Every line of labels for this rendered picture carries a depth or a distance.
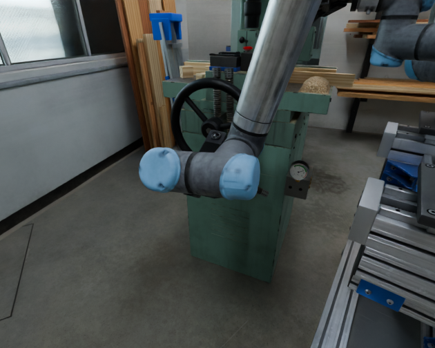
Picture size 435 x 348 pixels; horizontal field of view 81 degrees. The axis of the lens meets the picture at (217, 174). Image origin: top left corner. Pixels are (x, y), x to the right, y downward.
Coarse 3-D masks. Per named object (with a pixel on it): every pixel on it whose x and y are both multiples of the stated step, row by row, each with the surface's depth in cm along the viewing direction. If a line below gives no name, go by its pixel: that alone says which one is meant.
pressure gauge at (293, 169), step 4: (300, 160) 85; (292, 164) 85; (296, 164) 83; (300, 164) 82; (304, 164) 83; (292, 168) 85; (296, 168) 84; (300, 168) 83; (304, 168) 83; (308, 168) 83; (292, 172) 85; (296, 172) 85; (300, 172) 84; (304, 172) 83; (308, 172) 83; (292, 176) 86; (296, 176) 85; (300, 176) 85; (304, 176) 84; (296, 180) 88
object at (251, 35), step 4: (240, 32) 88; (244, 32) 88; (248, 32) 87; (252, 32) 87; (256, 32) 87; (240, 36) 89; (244, 36) 88; (248, 36) 88; (252, 36) 87; (256, 36) 87; (248, 40) 89; (252, 40) 88; (256, 40) 88; (240, 44) 90; (244, 44) 90; (248, 44) 89; (252, 44) 89; (240, 48) 91
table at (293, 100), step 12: (168, 84) 96; (180, 84) 94; (288, 84) 90; (300, 84) 90; (168, 96) 98; (192, 96) 94; (204, 96) 92; (288, 96) 81; (300, 96) 79; (312, 96) 78; (324, 96) 76; (204, 108) 84; (288, 108) 82; (300, 108) 81; (312, 108) 79; (324, 108) 78
